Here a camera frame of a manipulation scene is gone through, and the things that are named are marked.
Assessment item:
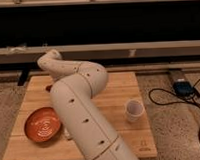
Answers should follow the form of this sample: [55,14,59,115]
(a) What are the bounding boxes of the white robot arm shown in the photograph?
[38,49,139,160]

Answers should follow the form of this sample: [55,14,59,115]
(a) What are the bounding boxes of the translucent plastic cup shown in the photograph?
[125,99,145,122]

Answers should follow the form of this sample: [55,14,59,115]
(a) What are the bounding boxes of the white sponge block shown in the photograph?
[64,128,72,140]

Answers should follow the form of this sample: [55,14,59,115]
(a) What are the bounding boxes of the orange ceramic plate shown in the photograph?
[23,107,61,142]

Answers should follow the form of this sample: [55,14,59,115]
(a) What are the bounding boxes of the black bench leg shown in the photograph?
[18,69,30,86]

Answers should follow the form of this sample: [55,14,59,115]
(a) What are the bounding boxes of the blue power adapter box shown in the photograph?
[173,80,194,97]

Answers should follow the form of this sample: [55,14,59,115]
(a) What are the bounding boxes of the black floor cable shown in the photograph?
[146,69,200,160]

